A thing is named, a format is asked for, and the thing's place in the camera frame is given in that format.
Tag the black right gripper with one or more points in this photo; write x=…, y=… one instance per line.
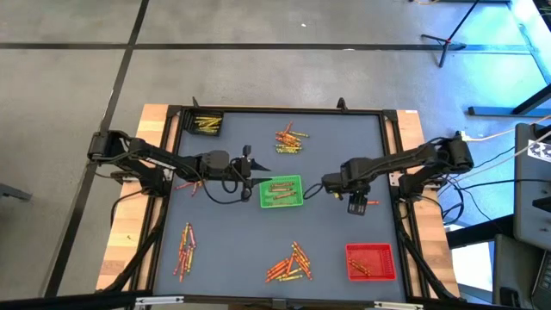
x=357, y=198

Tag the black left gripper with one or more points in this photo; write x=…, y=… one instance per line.
x=234, y=168

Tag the red orange crayon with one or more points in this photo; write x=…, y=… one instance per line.
x=285, y=195

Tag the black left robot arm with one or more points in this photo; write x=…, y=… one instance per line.
x=142, y=157

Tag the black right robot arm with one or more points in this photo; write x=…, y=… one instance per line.
x=400, y=158

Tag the green plastic basket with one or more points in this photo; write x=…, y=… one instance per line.
x=266, y=201

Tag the yellow orange crayon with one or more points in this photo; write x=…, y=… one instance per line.
x=290, y=137

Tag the red plastic basket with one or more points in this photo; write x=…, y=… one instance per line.
x=379, y=262

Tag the black plastic basket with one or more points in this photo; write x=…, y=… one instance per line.
x=188, y=125

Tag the white plug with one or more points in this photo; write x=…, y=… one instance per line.
x=464, y=135

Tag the grey desk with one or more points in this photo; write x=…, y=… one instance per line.
x=512, y=275

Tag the grey cabinet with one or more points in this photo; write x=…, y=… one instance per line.
x=534, y=194

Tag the black tripod stand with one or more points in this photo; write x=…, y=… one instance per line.
x=447, y=42

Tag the printed marker sheet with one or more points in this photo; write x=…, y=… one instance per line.
x=540, y=150

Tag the computer keyboard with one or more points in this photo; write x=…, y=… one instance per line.
x=543, y=280

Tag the black rig crossbeam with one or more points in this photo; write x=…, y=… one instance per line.
x=64, y=301

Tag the grey floor object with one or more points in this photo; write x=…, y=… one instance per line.
x=15, y=192

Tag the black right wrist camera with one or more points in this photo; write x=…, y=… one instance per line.
x=333, y=183

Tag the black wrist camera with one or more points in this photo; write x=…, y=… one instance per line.
x=333, y=183
x=215, y=160

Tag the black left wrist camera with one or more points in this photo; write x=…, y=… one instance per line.
x=215, y=160

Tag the black table frame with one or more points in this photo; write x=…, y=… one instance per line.
x=280, y=109

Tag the black curved bracket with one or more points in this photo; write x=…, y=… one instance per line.
x=196, y=102
x=342, y=104

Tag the silver bracket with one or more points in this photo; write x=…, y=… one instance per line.
x=398, y=305
x=159, y=300

